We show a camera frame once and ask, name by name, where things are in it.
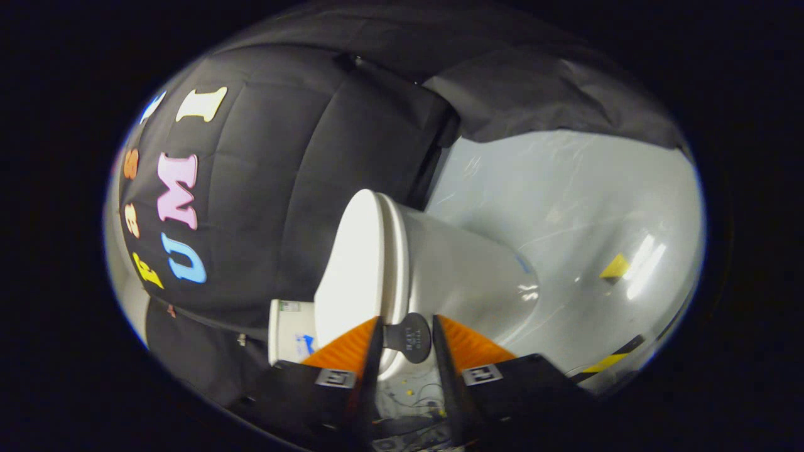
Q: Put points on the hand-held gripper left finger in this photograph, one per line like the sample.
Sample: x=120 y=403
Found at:
x=370 y=376

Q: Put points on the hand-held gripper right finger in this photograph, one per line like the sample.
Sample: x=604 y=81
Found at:
x=447 y=376

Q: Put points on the round dark lid pull tab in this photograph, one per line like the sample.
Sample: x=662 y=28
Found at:
x=411 y=336

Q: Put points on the white toilet lid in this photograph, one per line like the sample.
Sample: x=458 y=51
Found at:
x=348 y=270

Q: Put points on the white toilet body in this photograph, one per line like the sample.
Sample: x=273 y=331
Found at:
x=465 y=270

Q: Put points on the yellow black striped floor tape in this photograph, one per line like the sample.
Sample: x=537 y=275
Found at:
x=606 y=362

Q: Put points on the yellow floor tape piece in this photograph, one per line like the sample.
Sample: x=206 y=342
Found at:
x=614 y=267

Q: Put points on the black backdrop cloth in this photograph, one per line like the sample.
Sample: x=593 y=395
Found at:
x=282 y=157

